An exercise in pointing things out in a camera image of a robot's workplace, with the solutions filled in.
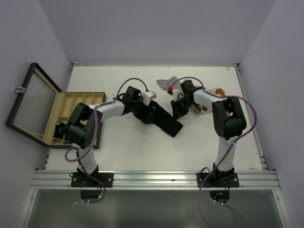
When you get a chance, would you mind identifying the grey striped underwear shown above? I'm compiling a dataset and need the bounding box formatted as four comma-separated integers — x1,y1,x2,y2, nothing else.
156,76,181,91

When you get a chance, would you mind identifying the glass box lid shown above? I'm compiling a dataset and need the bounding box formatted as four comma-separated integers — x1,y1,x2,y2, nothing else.
5,62,63,147

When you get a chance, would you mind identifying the black underwear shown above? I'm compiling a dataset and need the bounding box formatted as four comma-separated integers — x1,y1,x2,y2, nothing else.
142,101,183,137
54,122,66,140

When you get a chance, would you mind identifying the rolled black underwear in box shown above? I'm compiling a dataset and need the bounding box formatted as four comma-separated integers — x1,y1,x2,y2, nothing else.
54,122,66,140

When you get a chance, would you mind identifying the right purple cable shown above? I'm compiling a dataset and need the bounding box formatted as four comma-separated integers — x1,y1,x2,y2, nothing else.
171,76,257,228

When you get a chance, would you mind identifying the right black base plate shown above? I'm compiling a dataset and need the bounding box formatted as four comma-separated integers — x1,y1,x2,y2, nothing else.
196,167,239,188

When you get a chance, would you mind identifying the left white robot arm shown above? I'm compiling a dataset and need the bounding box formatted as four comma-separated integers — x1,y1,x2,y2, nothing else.
64,86,156,187

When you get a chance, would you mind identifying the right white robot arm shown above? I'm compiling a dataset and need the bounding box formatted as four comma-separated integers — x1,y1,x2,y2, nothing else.
168,80,247,187

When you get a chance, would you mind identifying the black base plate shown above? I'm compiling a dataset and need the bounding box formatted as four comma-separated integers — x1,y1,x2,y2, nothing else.
196,167,239,188
69,172,114,188

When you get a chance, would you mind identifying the purple cable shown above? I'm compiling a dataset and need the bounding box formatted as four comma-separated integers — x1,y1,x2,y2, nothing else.
64,77,150,205
171,76,257,228

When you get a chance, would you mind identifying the white wall latch clip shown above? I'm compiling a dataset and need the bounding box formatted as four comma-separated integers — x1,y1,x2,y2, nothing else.
13,86,26,94

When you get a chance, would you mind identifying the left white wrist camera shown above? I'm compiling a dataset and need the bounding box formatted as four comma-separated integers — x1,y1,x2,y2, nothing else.
142,91,157,105

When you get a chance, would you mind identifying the aluminium mounting rail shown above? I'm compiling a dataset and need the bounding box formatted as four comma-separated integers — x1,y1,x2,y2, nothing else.
30,171,280,190

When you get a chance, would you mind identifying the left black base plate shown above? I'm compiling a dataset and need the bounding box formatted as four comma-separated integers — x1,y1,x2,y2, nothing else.
69,172,114,188

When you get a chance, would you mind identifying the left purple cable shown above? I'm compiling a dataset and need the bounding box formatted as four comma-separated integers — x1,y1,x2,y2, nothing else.
64,77,150,205

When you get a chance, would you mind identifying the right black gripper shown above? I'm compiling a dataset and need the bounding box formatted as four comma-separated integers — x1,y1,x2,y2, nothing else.
171,97,194,121

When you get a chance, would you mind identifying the wooden compartment organizer box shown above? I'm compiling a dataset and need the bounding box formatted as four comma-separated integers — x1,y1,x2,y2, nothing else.
42,92,106,149

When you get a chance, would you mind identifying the orange underwear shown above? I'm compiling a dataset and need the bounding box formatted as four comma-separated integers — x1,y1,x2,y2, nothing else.
200,87,225,114

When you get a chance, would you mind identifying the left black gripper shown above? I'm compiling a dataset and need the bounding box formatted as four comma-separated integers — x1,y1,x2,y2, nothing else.
131,95,155,124

